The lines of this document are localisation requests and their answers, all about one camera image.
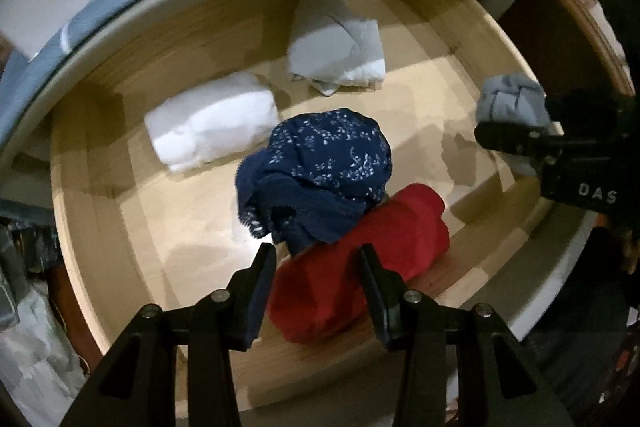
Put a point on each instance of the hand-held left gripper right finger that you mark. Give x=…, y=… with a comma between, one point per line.
x=380, y=302

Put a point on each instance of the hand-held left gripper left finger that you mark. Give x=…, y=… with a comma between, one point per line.
x=255, y=302

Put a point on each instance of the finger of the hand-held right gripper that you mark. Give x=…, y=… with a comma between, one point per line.
x=510, y=142

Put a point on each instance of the grey knit underwear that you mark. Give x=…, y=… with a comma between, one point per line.
x=510, y=102

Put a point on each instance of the red underwear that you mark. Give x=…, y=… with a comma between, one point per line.
x=350, y=272

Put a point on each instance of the wooden drawer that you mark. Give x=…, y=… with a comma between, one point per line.
x=190, y=207

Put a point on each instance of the navy floral underwear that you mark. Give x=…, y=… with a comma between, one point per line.
x=320, y=162

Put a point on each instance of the white rolled underwear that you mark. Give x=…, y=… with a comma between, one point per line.
x=215, y=117

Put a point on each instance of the white folded underwear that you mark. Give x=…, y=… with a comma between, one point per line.
x=335, y=42

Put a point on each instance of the clear plastic bag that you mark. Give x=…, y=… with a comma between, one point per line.
x=35, y=357

